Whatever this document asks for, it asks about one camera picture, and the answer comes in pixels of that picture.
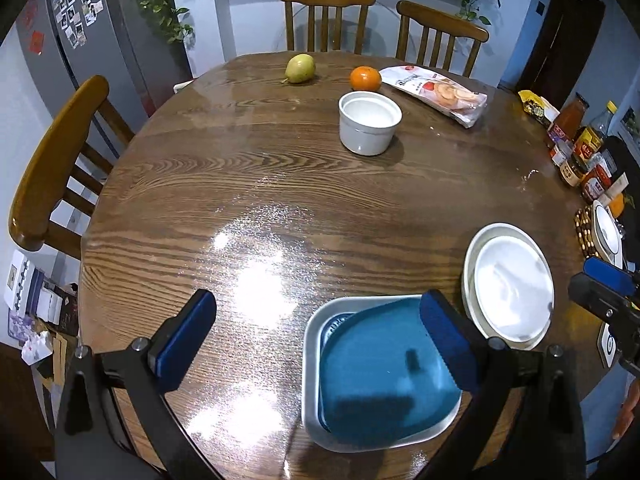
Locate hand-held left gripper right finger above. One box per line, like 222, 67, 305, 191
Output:
415, 289, 587, 480

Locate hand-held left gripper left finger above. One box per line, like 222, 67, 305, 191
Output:
54, 289, 221, 480

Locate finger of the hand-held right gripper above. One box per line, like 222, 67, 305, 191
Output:
567, 272, 640, 322
582, 257, 638, 297

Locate teal blue plate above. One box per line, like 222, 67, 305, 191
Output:
317, 297, 462, 436

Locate white ribbed bowl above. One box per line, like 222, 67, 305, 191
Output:
472, 236, 555, 343

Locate white round plates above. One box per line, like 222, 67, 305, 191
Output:
462, 222, 556, 352

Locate white square dish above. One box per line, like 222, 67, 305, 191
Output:
301, 296, 463, 455

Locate person's right hand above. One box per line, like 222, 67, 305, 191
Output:
612, 377, 640, 440

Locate small white plate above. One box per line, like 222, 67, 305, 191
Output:
591, 200, 624, 267

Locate wooden bead trivet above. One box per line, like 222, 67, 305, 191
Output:
572, 205, 601, 262

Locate red labelled jar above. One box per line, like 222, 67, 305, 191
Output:
580, 165, 614, 202

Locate small brown sauce jar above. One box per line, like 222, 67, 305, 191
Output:
559, 155, 589, 188

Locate brown cardboard piece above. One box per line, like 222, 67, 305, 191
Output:
35, 330, 77, 392

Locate yellow labelled jar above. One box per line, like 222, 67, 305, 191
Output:
572, 127, 604, 162

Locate dark printed box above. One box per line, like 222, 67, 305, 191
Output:
42, 280, 81, 337

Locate yellow capped bottle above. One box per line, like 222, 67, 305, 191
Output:
587, 101, 619, 142

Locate orange sauce bottle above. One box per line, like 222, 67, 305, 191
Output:
547, 92, 590, 149

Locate purple paper sheet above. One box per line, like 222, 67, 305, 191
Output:
7, 310, 32, 352

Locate white printed box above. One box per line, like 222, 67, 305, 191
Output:
4, 251, 47, 312

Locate yellow snack packet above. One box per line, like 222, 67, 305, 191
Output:
517, 90, 562, 127

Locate wooden chair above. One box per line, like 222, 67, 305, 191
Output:
395, 1, 490, 79
9, 75, 137, 262
277, 0, 377, 56

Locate small white ramekin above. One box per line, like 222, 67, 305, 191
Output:
338, 91, 403, 156

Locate dark wooden door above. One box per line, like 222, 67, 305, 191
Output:
515, 0, 607, 97

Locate white snack bag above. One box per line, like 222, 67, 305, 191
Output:
378, 65, 488, 129

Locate green pear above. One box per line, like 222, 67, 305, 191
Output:
285, 53, 317, 84

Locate grey refrigerator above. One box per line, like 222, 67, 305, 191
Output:
15, 0, 194, 122

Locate green trailing plant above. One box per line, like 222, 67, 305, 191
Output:
125, 0, 197, 47

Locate cluster of fridge photos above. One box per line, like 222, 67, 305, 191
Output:
51, 0, 104, 49

